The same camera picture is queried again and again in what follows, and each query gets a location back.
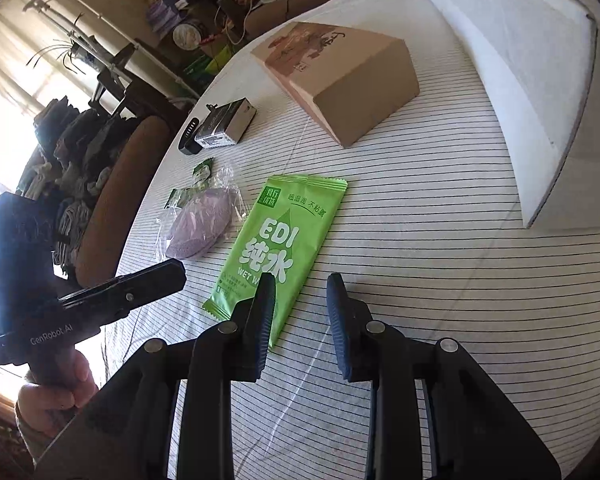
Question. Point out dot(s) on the white clothes rack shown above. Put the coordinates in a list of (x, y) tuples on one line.
[(110, 35)]

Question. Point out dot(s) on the brown armchair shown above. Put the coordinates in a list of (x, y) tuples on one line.
[(125, 185)]

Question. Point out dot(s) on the pile of clothes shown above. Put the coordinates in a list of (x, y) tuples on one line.
[(75, 160)]

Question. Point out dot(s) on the purple boxes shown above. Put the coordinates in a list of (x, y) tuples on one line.
[(162, 15)]

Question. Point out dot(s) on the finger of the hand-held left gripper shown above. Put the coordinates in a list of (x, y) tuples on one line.
[(145, 285)]

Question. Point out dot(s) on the person's left hand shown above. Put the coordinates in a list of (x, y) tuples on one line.
[(60, 400)]

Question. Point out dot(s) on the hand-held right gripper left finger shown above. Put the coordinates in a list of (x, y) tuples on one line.
[(264, 312)]

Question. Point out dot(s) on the purple sponge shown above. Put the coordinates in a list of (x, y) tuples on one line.
[(195, 225)]

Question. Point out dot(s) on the small green packet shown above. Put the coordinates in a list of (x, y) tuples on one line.
[(177, 197), (202, 172)]

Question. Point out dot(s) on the black device box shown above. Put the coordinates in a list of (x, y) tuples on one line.
[(225, 122)]

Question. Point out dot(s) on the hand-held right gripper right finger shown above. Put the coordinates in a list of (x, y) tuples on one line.
[(337, 320)]

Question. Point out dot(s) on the black wristband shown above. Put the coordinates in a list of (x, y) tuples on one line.
[(187, 137)]

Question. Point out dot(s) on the beige curtain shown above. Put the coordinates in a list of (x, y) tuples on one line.
[(20, 60)]

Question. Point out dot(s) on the spider plant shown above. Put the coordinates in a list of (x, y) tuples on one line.
[(60, 52)]

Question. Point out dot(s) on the round tin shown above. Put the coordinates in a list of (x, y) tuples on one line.
[(187, 36)]

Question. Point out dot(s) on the green carton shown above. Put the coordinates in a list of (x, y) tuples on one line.
[(205, 67)]

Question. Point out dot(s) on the brown cardboard box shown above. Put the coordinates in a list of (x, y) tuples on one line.
[(360, 90)]

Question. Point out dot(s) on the green wet wipe packet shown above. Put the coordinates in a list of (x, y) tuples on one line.
[(280, 230)]

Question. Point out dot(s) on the brown sofa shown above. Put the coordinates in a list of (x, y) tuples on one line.
[(290, 10)]

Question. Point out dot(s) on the white storage box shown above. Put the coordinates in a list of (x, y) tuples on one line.
[(505, 60)]

